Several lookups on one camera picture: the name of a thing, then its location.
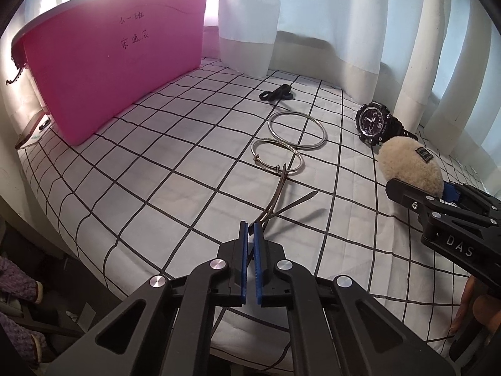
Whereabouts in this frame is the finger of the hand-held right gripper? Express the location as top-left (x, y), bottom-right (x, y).
top-left (443, 182), bottom-right (501, 220)
top-left (385, 179), bottom-right (490, 230)

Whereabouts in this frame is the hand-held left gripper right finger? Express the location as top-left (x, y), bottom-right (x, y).
top-left (254, 222), bottom-right (457, 376)

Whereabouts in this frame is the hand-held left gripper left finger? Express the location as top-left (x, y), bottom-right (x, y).
top-left (45, 221), bottom-right (249, 376)

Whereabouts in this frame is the beige fluffy pouch keychain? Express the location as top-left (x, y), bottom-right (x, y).
top-left (377, 136), bottom-right (446, 196)

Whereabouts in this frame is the black wristwatch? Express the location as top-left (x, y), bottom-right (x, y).
top-left (355, 101), bottom-right (419, 149)

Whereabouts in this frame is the small silver bangle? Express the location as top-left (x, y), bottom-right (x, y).
top-left (250, 138), bottom-right (304, 174)

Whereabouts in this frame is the large silver bangle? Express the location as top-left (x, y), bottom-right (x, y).
top-left (268, 111), bottom-right (327, 150)

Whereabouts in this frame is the black bow hair tie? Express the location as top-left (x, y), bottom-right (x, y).
top-left (259, 84), bottom-right (297, 102)

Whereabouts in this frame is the pink plastic basin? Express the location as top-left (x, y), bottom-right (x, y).
top-left (11, 0), bottom-right (217, 146)

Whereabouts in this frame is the person's right hand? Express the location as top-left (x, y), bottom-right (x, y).
top-left (450, 276), bottom-right (501, 337)

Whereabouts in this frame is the white black-checked tablecloth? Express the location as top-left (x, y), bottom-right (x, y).
top-left (18, 57), bottom-right (501, 357)

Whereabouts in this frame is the white curtain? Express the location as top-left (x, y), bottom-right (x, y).
top-left (0, 0), bottom-right (501, 165)

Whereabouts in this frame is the purple fuzzy slipper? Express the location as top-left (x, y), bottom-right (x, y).
top-left (0, 256), bottom-right (44, 306)
top-left (0, 309), bottom-right (48, 363)

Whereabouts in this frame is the brown flat board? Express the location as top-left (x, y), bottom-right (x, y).
top-left (16, 112), bottom-right (51, 149)

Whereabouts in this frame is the thin black curved hook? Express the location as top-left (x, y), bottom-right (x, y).
top-left (5, 57), bottom-right (26, 86)

